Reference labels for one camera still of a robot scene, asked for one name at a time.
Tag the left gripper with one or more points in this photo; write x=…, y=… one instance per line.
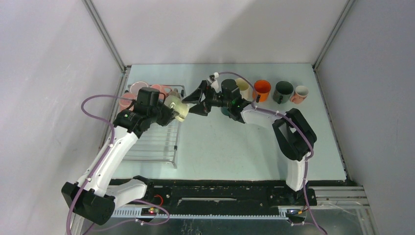
x=169, y=115

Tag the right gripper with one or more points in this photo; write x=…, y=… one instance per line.
x=195, y=98

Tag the light green mug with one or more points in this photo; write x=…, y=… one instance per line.
x=176, y=104

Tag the teal green mug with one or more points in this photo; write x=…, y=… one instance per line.
x=225, y=111

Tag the cream mug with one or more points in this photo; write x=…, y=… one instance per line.
x=244, y=87

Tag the orange mug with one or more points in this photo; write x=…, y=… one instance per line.
x=261, y=91

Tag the dark green mug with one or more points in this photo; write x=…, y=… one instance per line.
x=282, y=92

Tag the salmon printed mug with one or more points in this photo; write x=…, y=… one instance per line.
x=300, y=94

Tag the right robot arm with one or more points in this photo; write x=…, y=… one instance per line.
x=294, y=135

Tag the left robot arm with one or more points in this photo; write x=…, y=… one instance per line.
x=91, y=197

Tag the beige small mug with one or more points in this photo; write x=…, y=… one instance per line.
x=175, y=93

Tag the grey mug white base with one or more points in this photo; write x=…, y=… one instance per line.
x=135, y=87

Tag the pink patterned mug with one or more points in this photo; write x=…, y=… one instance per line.
x=126, y=100

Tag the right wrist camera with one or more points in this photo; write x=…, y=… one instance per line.
x=214, y=82

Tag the wire dish rack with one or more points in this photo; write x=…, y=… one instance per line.
x=150, y=142

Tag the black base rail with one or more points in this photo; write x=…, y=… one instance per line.
x=226, y=198

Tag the aluminium frame rail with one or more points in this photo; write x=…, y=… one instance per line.
x=342, y=209

